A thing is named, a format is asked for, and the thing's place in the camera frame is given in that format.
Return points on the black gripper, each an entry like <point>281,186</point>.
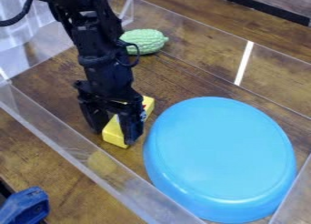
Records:
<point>108,92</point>

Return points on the yellow brick with label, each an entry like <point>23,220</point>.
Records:
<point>112,132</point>

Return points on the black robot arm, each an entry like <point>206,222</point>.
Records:
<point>92,24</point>

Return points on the blue round tray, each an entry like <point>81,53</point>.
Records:
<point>220,156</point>

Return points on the green knobbly toy vegetable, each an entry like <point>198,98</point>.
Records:
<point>146,41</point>

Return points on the blue clamp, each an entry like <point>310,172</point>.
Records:
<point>26,207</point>

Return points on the clear acrylic enclosure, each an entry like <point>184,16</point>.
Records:
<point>228,51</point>

